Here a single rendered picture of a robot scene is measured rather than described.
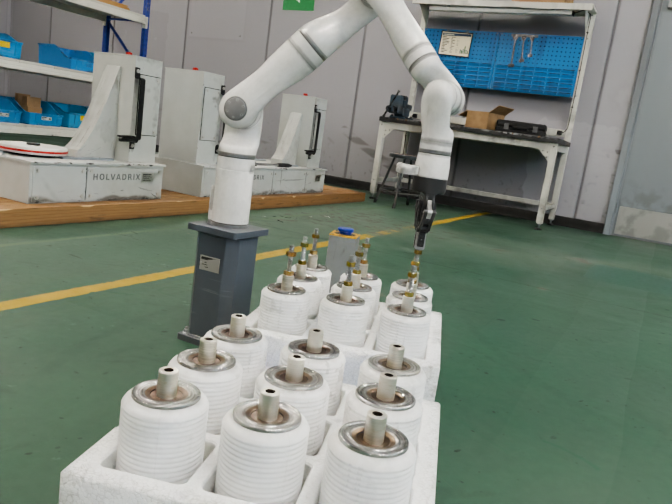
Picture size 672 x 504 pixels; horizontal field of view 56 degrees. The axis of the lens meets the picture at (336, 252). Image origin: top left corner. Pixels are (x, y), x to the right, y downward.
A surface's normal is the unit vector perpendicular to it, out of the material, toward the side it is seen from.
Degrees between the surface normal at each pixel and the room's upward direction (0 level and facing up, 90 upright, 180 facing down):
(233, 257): 91
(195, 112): 90
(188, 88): 90
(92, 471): 0
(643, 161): 90
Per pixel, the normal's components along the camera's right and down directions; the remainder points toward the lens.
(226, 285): 0.29, 0.19
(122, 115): -0.46, 0.10
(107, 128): 0.88, 0.21
